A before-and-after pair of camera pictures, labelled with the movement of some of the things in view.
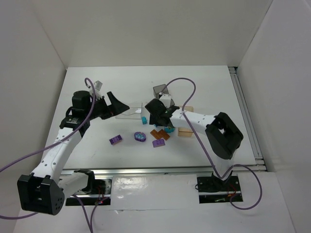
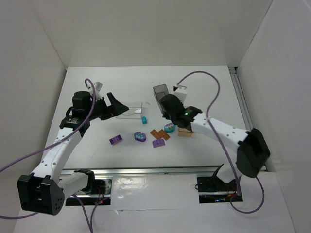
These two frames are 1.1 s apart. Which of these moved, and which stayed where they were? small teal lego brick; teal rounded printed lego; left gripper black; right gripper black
Moved: right gripper black
Stayed: left gripper black; small teal lego brick; teal rounded printed lego
